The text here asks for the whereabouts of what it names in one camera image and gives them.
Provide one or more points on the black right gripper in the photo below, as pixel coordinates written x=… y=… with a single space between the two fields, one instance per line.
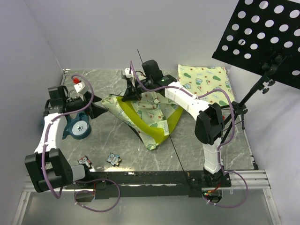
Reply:
x=131 y=93

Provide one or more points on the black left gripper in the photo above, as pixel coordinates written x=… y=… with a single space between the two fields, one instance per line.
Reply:
x=95 y=111

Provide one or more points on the green patterned pet tent fabric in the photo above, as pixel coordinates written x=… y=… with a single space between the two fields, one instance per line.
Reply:
x=153 y=118

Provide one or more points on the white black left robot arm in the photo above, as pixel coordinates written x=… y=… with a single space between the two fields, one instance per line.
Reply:
x=63 y=115

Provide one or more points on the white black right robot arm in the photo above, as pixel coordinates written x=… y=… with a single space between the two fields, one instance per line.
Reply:
x=209 y=123

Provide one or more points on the teal double pet bowl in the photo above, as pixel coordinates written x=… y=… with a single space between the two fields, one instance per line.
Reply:
x=78 y=127

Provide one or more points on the green patterned tent mat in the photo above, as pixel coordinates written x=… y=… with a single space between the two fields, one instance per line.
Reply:
x=201 y=80

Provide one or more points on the red owl puzzle piece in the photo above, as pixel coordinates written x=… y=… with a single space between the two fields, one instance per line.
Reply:
x=85 y=161

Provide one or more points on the blue owl puzzle piece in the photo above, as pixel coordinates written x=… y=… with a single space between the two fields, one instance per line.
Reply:
x=113 y=159

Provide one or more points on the black music stand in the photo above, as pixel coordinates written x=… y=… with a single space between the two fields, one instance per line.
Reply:
x=263 y=37

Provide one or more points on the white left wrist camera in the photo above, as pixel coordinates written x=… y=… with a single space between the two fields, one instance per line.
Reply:
x=80 y=88

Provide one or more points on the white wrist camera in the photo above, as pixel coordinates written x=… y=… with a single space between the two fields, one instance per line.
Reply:
x=128 y=74
x=80 y=88

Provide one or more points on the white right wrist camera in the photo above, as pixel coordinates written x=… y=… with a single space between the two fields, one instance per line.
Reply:
x=128 y=74

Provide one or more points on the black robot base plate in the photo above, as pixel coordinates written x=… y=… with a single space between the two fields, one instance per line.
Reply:
x=151 y=183

